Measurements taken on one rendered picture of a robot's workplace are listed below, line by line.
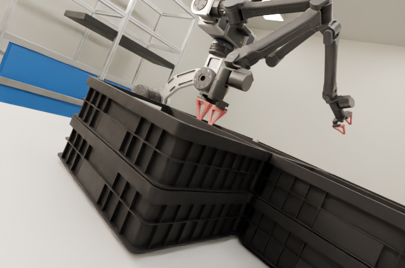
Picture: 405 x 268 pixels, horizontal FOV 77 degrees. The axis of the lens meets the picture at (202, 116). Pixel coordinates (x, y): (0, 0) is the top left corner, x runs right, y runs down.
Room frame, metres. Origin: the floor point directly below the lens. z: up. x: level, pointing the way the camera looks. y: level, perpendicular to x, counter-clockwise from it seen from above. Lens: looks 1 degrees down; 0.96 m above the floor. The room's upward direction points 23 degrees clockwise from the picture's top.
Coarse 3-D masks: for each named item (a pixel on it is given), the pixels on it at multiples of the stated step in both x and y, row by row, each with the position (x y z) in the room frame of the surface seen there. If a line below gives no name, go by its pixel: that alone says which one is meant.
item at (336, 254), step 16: (256, 208) 0.59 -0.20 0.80; (272, 208) 0.57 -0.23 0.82; (256, 224) 0.59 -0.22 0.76; (272, 224) 0.57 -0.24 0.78; (288, 224) 0.54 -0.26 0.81; (256, 240) 0.58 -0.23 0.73; (272, 240) 0.56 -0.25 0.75; (288, 240) 0.54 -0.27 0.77; (304, 240) 0.51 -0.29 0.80; (320, 240) 0.50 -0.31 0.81; (272, 256) 0.55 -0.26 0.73; (288, 256) 0.53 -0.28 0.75; (304, 256) 0.51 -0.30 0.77; (320, 256) 0.50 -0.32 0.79; (336, 256) 0.47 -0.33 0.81; (352, 256) 0.47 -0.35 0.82
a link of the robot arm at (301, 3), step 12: (228, 0) 1.15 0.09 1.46; (240, 0) 1.11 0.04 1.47; (276, 0) 1.06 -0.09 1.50; (288, 0) 1.03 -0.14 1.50; (300, 0) 1.00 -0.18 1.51; (312, 0) 0.97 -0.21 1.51; (228, 12) 1.13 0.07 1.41; (252, 12) 1.10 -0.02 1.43; (264, 12) 1.08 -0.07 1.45; (276, 12) 1.06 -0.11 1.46; (288, 12) 1.05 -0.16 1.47; (324, 12) 0.92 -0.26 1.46; (240, 24) 1.17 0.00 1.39; (324, 24) 0.96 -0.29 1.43
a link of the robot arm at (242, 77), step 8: (232, 56) 0.89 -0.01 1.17; (232, 64) 0.88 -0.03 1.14; (232, 72) 0.85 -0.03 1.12; (240, 72) 0.84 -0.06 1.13; (248, 72) 0.84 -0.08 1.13; (232, 80) 0.84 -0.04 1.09; (240, 80) 0.82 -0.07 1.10; (248, 80) 0.83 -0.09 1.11; (240, 88) 0.82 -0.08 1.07; (248, 88) 0.85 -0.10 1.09
